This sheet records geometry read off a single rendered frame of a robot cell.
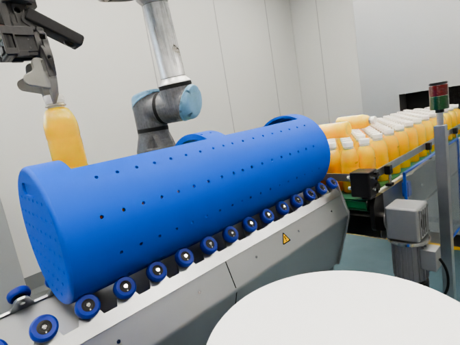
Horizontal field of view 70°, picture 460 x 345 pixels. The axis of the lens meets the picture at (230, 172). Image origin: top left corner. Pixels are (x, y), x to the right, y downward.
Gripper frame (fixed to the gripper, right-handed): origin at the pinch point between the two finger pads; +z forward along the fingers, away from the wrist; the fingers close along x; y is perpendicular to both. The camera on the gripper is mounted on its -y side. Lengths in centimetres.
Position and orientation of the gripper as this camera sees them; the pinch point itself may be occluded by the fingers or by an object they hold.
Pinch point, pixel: (53, 98)
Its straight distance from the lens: 82.2
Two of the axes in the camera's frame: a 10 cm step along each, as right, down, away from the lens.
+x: 6.8, 0.0, -7.3
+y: -7.1, 2.5, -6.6
